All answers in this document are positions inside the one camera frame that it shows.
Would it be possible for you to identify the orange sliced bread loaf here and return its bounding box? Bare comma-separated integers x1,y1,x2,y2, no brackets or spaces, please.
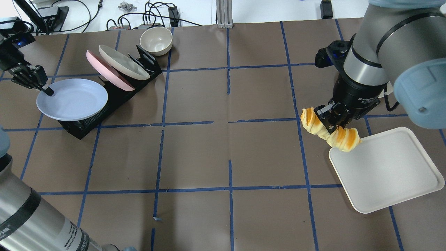
300,107,362,153

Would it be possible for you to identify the blue round plate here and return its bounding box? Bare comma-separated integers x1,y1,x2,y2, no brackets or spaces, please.
36,78,108,121

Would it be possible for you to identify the pink plate in rack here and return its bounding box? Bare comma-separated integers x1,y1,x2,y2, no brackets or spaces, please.
86,50,135,92

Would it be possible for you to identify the cream plate in rack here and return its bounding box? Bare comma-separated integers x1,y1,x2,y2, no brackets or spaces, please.
99,45,150,81

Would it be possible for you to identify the black dish rack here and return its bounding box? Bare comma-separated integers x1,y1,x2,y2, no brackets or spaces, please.
59,45,162,139

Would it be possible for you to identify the cream rectangular tray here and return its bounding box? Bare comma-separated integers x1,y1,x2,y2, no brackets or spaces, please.
329,127,445,213

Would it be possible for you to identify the black power adapter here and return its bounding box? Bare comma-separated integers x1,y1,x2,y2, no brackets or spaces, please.
320,0,333,20

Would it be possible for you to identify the grey metal clamp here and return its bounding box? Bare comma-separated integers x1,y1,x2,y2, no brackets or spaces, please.
118,1,137,12

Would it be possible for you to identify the cream bowl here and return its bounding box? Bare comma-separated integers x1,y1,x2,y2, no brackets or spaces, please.
139,26,173,56

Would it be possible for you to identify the aluminium frame post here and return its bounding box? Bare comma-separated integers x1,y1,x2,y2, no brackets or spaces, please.
216,0,233,29

